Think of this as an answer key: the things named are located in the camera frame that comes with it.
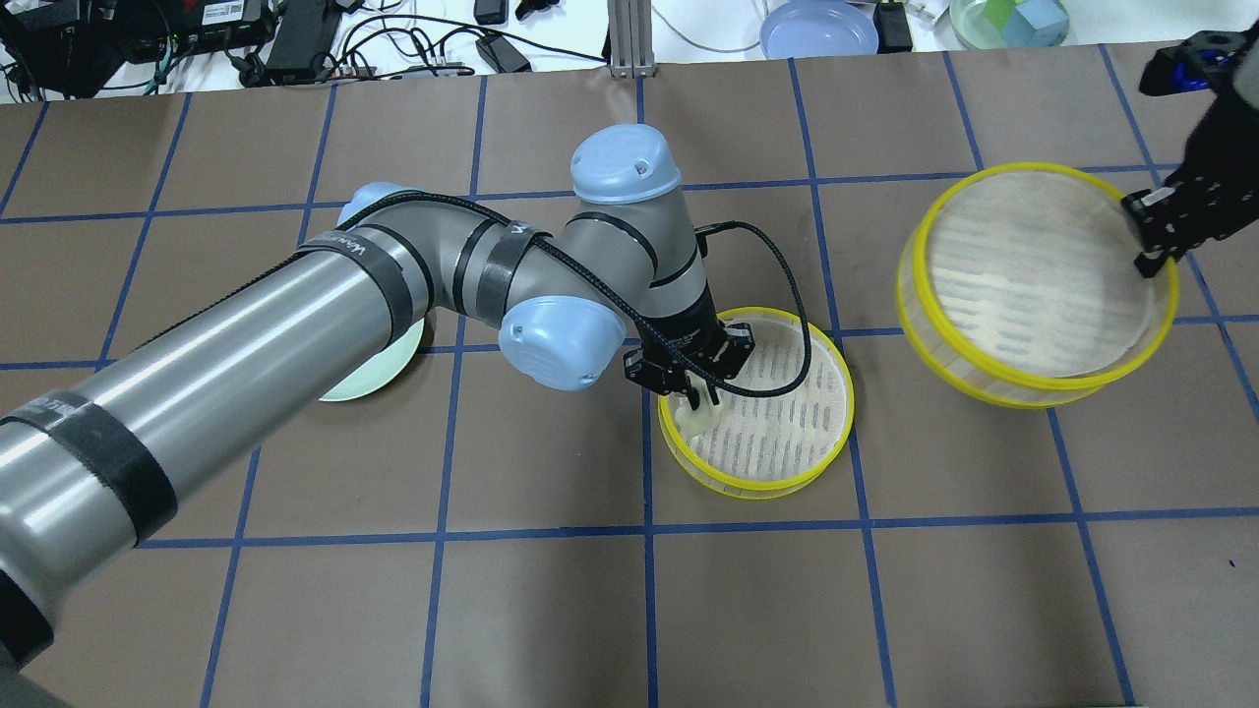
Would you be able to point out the black power adapter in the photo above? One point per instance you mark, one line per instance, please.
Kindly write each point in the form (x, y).
(501, 55)

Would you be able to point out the yellow steamer basket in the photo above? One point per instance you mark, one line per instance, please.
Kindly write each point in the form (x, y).
(765, 448)
(1019, 287)

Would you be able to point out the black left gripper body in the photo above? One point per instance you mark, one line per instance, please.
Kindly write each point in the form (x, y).
(688, 331)

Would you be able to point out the blue plate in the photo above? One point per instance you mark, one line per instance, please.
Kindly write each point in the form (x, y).
(804, 29)

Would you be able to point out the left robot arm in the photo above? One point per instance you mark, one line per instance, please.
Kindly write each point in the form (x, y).
(94, 470)

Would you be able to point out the white steamed bun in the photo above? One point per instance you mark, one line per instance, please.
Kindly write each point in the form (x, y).
(693, 423)

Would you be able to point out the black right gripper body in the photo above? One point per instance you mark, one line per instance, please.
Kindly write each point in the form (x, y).
(1208, 167)

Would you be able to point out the pale green plate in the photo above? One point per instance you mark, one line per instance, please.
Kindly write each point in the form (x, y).
(380, 370)

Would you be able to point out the clear bowl with sponges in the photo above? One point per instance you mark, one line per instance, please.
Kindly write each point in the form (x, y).
(1009, 24)

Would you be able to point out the aluminium frame post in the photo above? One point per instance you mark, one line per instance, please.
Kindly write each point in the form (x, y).
(630, 42)

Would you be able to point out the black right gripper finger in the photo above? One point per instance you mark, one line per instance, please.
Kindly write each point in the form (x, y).
(1149, 264)

